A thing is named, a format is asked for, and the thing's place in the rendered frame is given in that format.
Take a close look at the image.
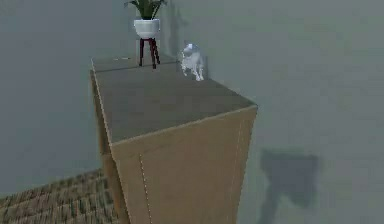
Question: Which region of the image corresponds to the white animal figure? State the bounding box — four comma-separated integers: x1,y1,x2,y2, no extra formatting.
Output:
180,42,205,82

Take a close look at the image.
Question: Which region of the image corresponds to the brown wooden cabinet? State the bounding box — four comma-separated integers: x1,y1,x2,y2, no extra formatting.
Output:
89,54,259,224

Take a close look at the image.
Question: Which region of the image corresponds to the dark red plant stand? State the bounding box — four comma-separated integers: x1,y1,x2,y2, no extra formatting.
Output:
138,37,161,70

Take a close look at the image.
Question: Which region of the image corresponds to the green plant in white pot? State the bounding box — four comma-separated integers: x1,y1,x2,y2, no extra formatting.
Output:
123,0,168,40

